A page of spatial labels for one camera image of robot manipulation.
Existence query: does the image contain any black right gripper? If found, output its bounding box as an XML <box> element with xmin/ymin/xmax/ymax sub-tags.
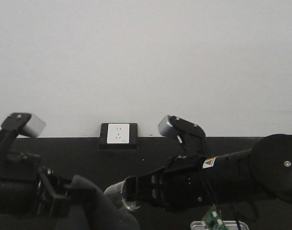
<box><xmin>123</xmin><ymin>156</ymin><xmax>232</xmax><ymax>211</ymax></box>

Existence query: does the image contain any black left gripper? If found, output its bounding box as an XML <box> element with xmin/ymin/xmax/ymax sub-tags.
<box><xmin>0</xmin><ymin>153</ymin><xmax>71</xmax><ymax>218</ymax></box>

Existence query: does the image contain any gray purple cloth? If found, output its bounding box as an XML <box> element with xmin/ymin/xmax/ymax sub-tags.
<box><xmin>0</xmin><ymin>174</ymin><xmax>140</xmax><ymax>230</ymax></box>

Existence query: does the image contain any small clear glass beaker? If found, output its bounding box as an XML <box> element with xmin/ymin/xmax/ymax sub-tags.
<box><xmin>104</xmin><ymin>181</ymin><xmax>141</xmax><ymax>212</ymax></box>

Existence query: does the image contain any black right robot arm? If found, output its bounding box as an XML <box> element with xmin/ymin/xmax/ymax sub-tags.
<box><xmin>124</xmin><ymin>134</ymin><xmax>292</xmax><ymax>212</ymax></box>

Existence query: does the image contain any gray metal tray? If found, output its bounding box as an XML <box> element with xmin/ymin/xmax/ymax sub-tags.
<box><xmin>190</xmin><ymin>220</ymin><xmax>249</xmax><ymax>230</ymax></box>

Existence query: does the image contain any black white power socket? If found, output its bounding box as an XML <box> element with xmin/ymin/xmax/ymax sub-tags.
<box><xmin>99</xmin><ymin>123</ymin><xmax>138</xmax><ymax>150</ymax></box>

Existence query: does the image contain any green circuit board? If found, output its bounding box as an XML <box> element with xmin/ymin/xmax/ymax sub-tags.
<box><xmin>201</xmin><ymin>207</ymin><xmax>228</xmax><ymax>230</ymax></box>

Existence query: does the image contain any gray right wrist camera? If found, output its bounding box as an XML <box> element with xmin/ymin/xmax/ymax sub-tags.
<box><xmin>157</xmin><ymin>115</ymin><xmax>175</xmax><ymax>138</ymax></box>

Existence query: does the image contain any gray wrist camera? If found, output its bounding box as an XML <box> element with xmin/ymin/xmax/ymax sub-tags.
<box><xmin>20</xmin><ymin>114</ymin><xmax>46</xmax><ymax>138</ymax></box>
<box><xmin>157</xmin><ymin>115</ymin><xmax>175</xmax><ymax>138</ymax></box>

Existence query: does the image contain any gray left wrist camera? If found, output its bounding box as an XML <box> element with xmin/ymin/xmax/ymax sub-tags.
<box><xmin>20</xmin><ymin>114</ymin><xmax>46</xmax><ymax>138</ymax></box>

